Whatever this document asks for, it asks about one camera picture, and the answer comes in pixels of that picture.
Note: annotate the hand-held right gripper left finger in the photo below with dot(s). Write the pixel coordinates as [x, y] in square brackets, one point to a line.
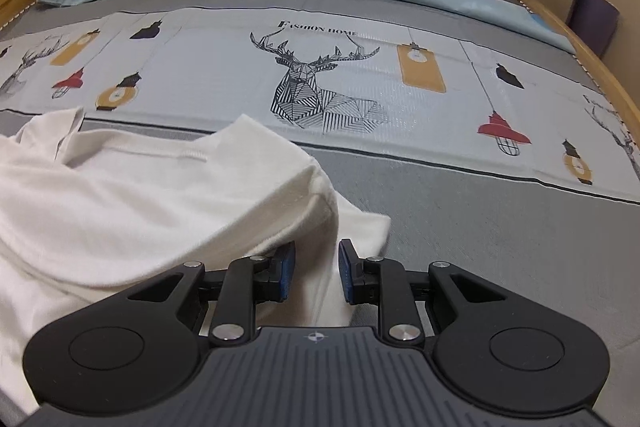
[287, 269]

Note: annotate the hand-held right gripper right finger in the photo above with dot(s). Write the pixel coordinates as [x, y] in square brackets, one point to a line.
[345, 274]

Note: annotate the white shirt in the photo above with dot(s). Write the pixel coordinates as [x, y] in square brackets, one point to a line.
[150, 197]

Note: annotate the grey printed bed sheet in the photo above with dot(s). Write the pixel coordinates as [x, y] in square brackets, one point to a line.
[425, 187]

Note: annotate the purple flat board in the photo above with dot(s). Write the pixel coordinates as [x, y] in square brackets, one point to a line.
[595, 19]

